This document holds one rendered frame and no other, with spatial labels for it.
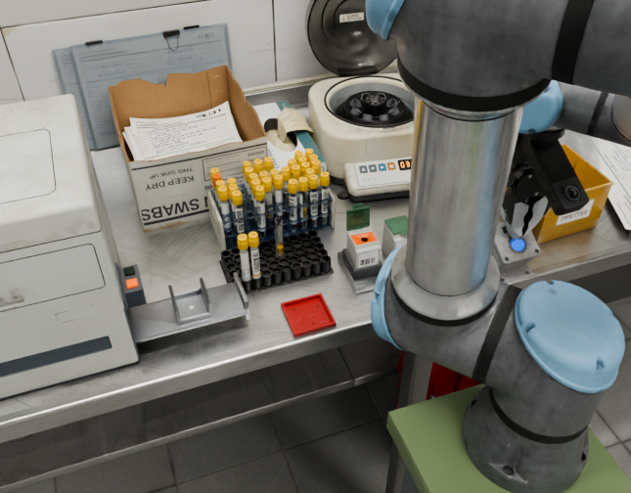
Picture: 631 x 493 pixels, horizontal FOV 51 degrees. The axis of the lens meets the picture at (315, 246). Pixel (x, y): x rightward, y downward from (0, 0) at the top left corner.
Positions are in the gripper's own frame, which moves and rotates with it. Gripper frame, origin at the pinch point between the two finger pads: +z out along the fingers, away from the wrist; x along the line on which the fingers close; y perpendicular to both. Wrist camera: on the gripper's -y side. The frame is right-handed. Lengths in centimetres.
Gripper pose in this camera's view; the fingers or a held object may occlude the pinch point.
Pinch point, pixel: (520, 236)
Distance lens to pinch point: 109.6
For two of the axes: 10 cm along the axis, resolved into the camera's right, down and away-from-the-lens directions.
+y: -3.4, -6.3, 7.0
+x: -9.4, 2.3, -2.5
